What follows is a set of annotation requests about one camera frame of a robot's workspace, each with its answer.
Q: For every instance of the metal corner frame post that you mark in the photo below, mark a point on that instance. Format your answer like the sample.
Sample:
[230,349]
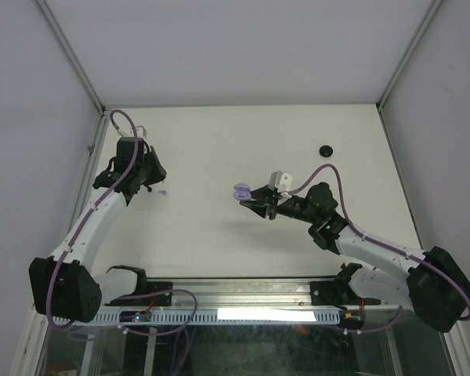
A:
[423,26]

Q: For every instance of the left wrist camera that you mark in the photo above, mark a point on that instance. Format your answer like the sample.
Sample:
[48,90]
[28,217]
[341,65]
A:
[140,131]

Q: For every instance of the white slotted cable duct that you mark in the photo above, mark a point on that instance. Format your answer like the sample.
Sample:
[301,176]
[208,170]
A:
[222,316]

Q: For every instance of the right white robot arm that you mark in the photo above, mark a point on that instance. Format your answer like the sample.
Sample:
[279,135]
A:
[429,283]

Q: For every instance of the lilac charging case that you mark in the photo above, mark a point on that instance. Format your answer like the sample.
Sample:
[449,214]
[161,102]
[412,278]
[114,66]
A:
[242,192]

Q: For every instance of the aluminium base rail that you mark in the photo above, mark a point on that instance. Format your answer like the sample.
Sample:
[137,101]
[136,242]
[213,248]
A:
[274,293]

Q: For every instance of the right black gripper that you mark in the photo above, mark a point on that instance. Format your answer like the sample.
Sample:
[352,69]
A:
[263,202]

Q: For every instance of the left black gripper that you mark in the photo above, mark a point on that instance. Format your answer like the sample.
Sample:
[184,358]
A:
[160,173]

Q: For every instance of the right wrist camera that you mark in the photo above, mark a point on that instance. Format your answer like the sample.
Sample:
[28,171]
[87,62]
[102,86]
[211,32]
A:
[280,182]

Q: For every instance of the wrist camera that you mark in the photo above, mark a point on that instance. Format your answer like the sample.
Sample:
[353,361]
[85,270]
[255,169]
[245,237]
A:
[140,131]
[280,182]

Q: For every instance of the left metal frame post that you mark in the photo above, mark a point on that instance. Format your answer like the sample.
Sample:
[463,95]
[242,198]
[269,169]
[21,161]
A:
[54,26]

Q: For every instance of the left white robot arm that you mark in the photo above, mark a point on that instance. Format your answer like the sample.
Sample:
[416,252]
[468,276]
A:
[62,284]

